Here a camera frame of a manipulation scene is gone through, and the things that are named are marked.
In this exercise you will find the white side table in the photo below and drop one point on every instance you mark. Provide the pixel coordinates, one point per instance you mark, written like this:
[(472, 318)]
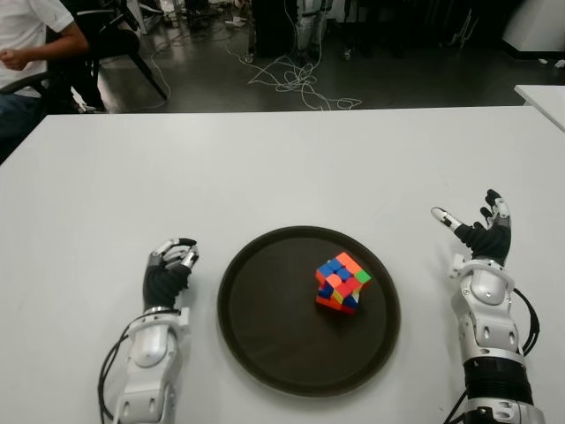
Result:
[(547, 103)]

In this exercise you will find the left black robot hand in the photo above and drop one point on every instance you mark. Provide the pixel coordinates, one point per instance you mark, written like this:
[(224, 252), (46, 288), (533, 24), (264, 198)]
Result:
[(161, 285)]

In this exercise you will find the black chair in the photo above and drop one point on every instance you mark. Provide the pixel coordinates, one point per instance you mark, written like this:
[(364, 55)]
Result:
[(115, 44)]

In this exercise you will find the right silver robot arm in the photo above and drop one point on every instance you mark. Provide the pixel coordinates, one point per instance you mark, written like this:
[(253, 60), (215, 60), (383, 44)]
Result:
[(490, 318)]

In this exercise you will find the multicoloured Rubik's cube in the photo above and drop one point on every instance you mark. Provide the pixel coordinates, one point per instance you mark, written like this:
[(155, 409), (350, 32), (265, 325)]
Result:
[(344, 282)]

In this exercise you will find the white paper scrap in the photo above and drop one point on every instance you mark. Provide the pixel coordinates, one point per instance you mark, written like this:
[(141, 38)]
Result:
[(559, 64)]

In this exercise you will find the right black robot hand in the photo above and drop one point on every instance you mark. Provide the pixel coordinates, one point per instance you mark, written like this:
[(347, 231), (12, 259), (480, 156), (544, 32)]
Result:
[(487, 240)]

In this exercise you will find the black cabinet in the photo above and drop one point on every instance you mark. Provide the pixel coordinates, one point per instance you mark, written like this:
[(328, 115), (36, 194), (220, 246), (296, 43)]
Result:
[(273, 26)]

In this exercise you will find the dark brown round plate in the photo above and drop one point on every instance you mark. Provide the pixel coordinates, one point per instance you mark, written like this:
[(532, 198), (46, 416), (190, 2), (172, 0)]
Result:
[(273, 318)]

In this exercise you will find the white box cabinet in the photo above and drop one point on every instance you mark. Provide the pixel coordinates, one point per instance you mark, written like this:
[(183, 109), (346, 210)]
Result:
[(538, 26)]

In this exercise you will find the person in white shirt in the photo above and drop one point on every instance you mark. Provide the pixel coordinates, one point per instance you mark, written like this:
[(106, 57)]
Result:
[(26, 40)]

